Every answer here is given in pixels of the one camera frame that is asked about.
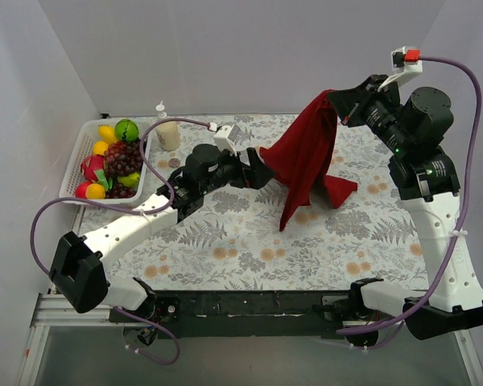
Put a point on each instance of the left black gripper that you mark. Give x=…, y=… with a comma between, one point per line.
x=249, y=173

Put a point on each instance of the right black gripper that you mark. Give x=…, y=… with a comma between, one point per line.
x=355, y=105

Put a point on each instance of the red t-shirt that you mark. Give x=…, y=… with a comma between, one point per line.
x=302, y=156

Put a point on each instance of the round patterned brooch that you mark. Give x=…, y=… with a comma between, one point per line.
x=174, y=163

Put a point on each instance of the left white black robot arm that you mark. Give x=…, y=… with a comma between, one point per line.
x=80, y=264

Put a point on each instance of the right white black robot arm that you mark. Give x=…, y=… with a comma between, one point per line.
x=430, y=191

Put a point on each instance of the floral tablecloth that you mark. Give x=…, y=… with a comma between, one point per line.
x=234, y=242

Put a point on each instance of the cream lotion pump bottle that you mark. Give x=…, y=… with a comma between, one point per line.
x=167, y=131

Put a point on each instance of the green toy pear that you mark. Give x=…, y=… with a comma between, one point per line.
x=130, y=181

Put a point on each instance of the green toy apple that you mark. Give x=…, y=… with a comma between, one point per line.
x=126, y=130

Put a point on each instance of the dark purple toy grapes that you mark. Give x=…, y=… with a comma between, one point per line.
x=120, y=191

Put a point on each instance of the yellow toy mango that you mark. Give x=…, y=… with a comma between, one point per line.
x=107, y=134

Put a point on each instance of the orange toy fruit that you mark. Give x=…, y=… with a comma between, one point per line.
x=100, y=147

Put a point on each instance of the pink toy dragon fruit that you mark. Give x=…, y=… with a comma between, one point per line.
x=93, y=168

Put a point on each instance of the red yellow toy peach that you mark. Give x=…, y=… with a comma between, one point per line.
x=89, y=190

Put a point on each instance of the white plastic fruit basket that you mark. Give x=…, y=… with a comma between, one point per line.
x=83, y=148

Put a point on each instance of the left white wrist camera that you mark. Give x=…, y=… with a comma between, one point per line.
x=225, y=138

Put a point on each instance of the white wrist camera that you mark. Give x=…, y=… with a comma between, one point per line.
x=225, y=138
x=406, y=65

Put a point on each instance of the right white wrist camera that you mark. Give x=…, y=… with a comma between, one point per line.
x=406, y=65

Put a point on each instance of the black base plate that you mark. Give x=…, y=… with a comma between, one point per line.
x=266, y=313

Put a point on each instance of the aluminium frame rail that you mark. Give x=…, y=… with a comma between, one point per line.
x=62, y=347

